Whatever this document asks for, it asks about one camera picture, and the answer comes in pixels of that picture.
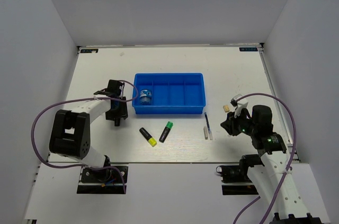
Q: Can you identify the yellow cap black highlighter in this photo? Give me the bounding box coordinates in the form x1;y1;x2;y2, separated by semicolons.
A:
139;128;157;147

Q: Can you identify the blue pen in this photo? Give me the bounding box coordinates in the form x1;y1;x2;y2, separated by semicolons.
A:
204;112;213;140

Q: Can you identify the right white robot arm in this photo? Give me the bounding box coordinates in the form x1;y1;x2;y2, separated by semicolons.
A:
216;104;321;223

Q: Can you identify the corner label sticker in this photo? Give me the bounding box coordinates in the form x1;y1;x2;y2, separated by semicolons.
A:
80;49;99;53
239;47;258;52

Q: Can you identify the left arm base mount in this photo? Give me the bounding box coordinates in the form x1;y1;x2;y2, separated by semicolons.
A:
77;166;129;194

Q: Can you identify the blue white tape roll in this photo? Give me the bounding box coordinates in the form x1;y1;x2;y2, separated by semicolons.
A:
139;89;153;105

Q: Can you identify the right corner label sticker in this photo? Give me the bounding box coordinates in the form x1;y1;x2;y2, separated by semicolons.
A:
239;47;258;52

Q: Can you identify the green cap black highlighter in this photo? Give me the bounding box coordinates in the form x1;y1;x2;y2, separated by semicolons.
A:
159;121;173;142

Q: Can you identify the left corner label sticker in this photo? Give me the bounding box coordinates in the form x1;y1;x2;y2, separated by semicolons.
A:
80;49;99;53

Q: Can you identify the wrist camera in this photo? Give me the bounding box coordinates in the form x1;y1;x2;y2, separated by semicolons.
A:
119;82;125;97
230;94;248;118

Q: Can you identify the purple cap black highlighter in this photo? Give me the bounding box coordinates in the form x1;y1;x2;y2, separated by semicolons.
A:
114;118;121;127

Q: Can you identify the aluminium table rail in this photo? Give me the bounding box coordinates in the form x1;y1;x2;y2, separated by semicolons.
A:
259;42;300;162

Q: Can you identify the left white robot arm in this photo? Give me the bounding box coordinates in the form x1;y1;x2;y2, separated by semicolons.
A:
49;79;128;181

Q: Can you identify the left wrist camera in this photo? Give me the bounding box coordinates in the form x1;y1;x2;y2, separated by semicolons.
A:
119;82;125;97

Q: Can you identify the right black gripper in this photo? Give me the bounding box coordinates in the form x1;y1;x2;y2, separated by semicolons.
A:
220;107;257;136

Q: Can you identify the white eraser stick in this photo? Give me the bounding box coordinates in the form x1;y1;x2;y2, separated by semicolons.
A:
203;126;209;140

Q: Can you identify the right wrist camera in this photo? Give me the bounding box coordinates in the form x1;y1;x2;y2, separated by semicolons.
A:
230;94;248;118

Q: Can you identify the blue divided plastic tray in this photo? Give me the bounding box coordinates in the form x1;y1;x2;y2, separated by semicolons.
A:
132;73;206;114

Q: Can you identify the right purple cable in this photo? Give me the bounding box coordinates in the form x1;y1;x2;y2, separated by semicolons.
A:
233;93;296;224

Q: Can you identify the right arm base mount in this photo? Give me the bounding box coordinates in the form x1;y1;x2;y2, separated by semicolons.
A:
216;165;258;195

